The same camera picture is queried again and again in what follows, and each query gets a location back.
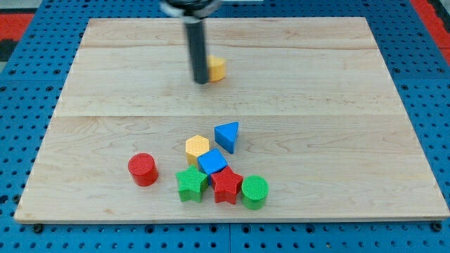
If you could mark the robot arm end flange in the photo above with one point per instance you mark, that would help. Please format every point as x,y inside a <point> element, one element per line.
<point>190,8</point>

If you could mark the yellow heart block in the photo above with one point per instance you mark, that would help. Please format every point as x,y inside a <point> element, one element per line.
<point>216,68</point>

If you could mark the blue triangle block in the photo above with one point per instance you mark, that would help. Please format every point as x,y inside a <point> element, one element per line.
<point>226,136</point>

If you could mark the yellow hexagon block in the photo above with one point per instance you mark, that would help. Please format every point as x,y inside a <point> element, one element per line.
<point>195,147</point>

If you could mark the blue cube block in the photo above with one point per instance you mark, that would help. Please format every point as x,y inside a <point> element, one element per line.
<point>211,162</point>

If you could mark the red star block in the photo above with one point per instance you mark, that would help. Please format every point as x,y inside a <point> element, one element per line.
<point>226,185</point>

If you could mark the green star block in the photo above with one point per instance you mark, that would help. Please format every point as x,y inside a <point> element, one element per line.
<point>192,183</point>

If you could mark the green cylinder block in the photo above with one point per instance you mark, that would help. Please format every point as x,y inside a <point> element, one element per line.
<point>255,190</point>

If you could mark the red cylinder block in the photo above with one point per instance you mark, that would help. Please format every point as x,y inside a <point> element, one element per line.
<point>143,169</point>

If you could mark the wooden board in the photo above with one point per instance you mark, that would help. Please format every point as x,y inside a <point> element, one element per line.
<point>320,119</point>

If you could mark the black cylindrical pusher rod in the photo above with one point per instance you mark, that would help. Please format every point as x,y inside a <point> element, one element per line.
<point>195,37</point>

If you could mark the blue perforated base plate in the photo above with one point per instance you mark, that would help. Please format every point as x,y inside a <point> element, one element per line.
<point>33,78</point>

